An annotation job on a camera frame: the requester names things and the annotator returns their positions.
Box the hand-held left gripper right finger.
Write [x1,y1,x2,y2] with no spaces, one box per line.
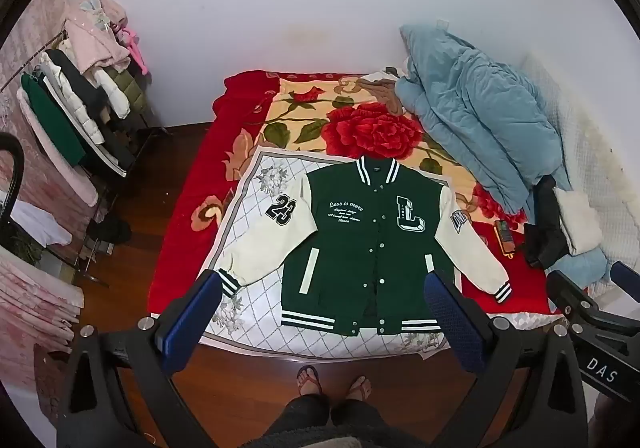
[424,270,588,448]

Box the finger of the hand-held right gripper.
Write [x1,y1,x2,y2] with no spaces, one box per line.
[546,272,640,340]
[610,263,640,302]

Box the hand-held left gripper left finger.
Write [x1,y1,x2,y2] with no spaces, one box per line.
[56,270,223,448]

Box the green white varsity jacket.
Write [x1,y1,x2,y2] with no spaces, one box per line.
[216,157,514,336]

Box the black metal clothes rack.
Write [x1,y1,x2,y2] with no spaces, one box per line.
[20,28,171,289]

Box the white quilted floral cloth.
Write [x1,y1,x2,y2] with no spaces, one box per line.
[192,146,453,364]

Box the white fluffy folded cloth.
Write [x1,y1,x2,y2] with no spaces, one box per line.
[555,188,605,256]

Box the black garment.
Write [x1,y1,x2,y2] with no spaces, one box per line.
[522,175,571,269]

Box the orange black handheld device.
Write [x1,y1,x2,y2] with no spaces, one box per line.
[494,219,517,259]

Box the person's right foot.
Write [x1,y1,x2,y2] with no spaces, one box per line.
[342,374,373,401]

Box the person's foot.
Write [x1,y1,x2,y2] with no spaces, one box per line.
[296,364,323,396]
[342,374,373,401]

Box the person's left foot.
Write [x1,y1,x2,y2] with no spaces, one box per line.
[296,364,323,396]

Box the person's right leg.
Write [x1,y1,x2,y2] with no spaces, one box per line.
[330,398,401,448]

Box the person's leg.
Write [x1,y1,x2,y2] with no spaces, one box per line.
[240,393,332,448]
[330,398,401,448]

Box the person's left leg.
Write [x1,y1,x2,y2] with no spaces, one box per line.
[240,393,332,448]

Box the white quilted bed sheet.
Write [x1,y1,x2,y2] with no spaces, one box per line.
[520,53,640,309]

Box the pink patterned fabric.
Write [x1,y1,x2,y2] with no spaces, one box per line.
[0,248,86,369]

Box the white crumpled cloth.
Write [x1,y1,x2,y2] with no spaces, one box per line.
[10,200,73,246]

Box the pink fleece cloth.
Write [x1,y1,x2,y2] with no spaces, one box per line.
[17,88,101,206]

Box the light blue duvet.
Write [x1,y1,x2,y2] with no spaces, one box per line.
[395,22,611,291]

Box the red floral blanket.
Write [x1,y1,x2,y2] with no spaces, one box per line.
[149,69,563,324]

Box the olive puffer jacket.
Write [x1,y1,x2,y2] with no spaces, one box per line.
[102,68,151,116]

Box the dark green hanging garment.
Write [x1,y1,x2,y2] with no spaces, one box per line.
[20,73,88,166]

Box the white puffer jacket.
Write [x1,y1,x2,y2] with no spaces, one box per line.
[40,50,108,146]

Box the black hanging coat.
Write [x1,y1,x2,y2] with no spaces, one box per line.
[47,48,113,124]

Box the hot pink garment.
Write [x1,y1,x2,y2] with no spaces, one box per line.
[117,25,151,76]

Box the pale pink jacket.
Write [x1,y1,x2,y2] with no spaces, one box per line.
[65,0,132,74]

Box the light blue hanging garment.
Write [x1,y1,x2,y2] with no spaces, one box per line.
[80,0,108,29]

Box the black curved hose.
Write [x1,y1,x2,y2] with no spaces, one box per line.
[0,132,26,249]

